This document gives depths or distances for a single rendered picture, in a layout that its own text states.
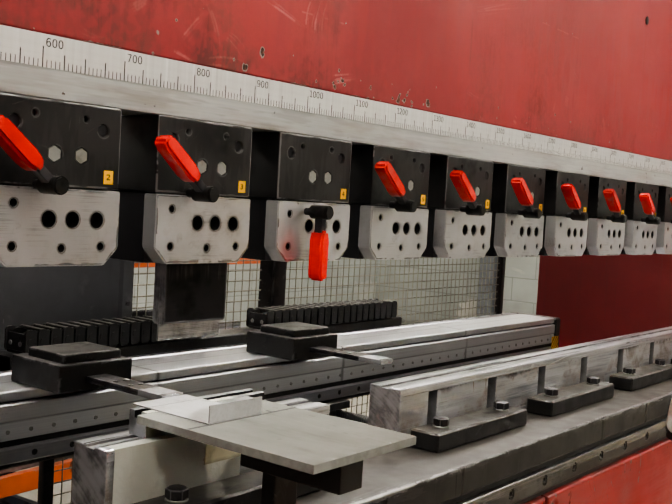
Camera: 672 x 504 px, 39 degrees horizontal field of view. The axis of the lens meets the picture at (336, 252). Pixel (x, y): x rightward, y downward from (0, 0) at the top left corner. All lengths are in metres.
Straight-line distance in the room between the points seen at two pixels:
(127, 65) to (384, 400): 0.72
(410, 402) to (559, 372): 0.55
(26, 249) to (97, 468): 0.27
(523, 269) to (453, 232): 7.43
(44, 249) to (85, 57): 0.20
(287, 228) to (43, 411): 0.41
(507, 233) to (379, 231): 0.39
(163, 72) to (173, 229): 0.17
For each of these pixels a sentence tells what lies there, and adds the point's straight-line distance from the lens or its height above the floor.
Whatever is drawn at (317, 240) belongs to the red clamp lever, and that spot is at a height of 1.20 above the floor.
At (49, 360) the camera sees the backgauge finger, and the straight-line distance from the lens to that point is 1.33.
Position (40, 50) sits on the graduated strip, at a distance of 0.98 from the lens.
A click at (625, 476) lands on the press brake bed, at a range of 2.07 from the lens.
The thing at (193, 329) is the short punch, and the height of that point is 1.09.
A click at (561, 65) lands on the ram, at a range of 1.89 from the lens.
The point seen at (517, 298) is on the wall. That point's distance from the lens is 9.01.
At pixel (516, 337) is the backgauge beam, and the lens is 2.38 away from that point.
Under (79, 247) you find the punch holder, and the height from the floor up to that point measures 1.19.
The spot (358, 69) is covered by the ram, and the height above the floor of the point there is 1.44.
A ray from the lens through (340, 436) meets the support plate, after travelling 1.06.
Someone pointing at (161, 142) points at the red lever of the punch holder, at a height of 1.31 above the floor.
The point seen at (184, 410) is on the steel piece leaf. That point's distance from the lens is 1.14.
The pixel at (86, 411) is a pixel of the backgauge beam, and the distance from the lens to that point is 1.40.
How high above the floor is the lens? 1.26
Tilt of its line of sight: 3 degrees down
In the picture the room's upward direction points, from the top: 3 degrees clockwise
